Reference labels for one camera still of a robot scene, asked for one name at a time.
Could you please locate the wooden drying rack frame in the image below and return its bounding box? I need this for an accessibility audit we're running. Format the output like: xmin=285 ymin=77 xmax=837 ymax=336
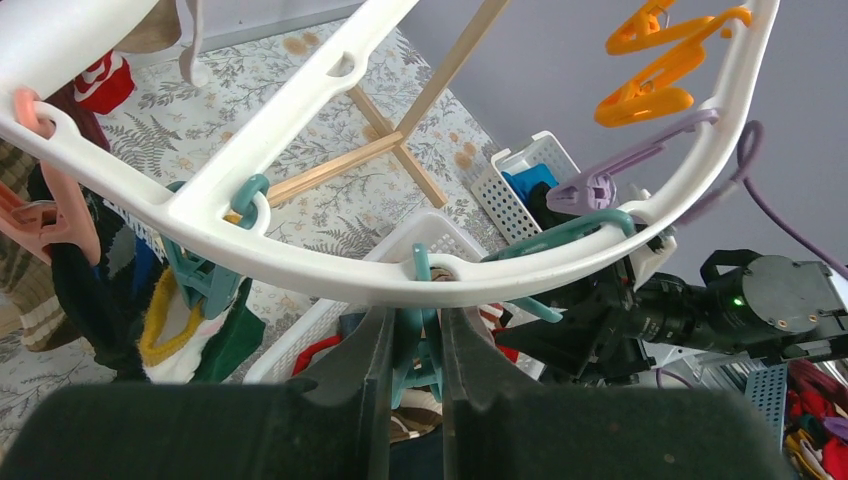
xmin=267 ymin=0 xmax=510 ymax=208

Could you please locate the dark green sock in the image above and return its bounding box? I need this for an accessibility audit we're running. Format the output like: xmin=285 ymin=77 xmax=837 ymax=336
xmin=190 ymin=279 xmax=266 ymax=383

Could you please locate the orange clothespin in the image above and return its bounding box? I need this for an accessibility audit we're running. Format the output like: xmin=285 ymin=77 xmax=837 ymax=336
xmin=594 ymin=6 xmax=753 ymax=128
xmin=605 ymin=0 xmax=713 ymax=56

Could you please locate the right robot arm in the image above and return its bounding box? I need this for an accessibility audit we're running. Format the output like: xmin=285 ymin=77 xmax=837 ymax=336
xmin=495 ymin=249 xmax=847 ymax=384

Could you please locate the white chick face sock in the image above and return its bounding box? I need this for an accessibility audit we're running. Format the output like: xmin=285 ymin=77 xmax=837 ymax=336
xmin=137 ymin=267 xmax=229 ymax=384

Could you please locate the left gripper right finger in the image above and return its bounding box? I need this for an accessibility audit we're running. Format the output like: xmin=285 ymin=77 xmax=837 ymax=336
xmin=441 ymin=308 xmax=539 ymax=479

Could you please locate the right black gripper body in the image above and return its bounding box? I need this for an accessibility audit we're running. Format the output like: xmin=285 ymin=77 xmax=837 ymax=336
xmin=494 ymin=260 xmax=670 ymax=386

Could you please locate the white side basket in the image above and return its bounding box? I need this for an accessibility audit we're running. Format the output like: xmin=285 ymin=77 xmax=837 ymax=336
xmin=471 ymin=131 xmax=580 ymax=244

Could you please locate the white oval sock hanger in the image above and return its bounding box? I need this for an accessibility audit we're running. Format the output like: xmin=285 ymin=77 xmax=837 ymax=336
xmin=0 ymin=0 xmax=782 ymax=310

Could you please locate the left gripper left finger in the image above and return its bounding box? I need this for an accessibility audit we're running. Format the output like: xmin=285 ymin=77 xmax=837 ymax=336
xmin=286 ymin=307 xmax=395 ymax=479

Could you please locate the teal clip holding socks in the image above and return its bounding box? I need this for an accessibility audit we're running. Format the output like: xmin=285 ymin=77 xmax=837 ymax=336
xmin=162 ymin=174 xmax=270 ymax=319

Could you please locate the pink clothespin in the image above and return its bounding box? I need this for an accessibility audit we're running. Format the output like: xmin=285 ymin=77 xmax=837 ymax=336
xmin=0 ymin=87 xmax=103 ymax=268

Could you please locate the blue cloth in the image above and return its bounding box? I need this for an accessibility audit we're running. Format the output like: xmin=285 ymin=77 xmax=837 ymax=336
xmin=501 ymin=163 xmax=559 ymax=205

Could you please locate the white sock laundry basket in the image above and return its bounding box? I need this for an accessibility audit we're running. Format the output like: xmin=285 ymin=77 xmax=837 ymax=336
xmin=241 ymin=208 xmax=555 ymax=383

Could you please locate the purple clothespin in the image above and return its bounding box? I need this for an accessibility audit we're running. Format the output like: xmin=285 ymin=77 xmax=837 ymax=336
xmin=546 ymin=109 xmax=720 ymax=215

